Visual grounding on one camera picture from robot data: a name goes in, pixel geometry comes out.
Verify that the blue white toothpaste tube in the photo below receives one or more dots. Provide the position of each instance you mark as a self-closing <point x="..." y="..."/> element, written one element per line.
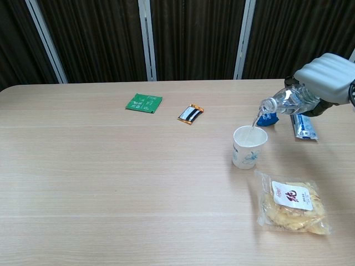
<point x="304" y="126"/>

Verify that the white paper cup blue flower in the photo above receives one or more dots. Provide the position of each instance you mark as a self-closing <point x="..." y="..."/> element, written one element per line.
<point x="247" y="149"/>

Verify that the blue cookie packet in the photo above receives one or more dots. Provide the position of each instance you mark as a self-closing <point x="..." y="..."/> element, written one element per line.
<point x="267" y="119"/>

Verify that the clear bag of yellow chips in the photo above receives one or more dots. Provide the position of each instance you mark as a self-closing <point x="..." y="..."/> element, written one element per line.
<point x="291" y="205"/>

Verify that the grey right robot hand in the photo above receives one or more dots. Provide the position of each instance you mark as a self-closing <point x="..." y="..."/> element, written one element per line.
<point x="327" y="76"/>

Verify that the orange black snack bar wrapper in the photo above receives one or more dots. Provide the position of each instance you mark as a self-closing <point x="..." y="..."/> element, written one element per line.
<point x="190" y="113"/>

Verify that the transparent plastic water bottle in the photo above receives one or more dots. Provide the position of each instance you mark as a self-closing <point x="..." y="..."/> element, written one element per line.
<point x="288" y="101"/>

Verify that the white partition post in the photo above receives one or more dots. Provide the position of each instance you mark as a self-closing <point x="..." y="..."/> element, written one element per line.
<point x="244" y="38"/>
<point x="147" y="41"/>
<point x="352" y="56"/>
<point x="45" y="38"/>

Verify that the green sachet packet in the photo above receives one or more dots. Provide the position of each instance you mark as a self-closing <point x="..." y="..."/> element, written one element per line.
<point x="143" y="103"/>

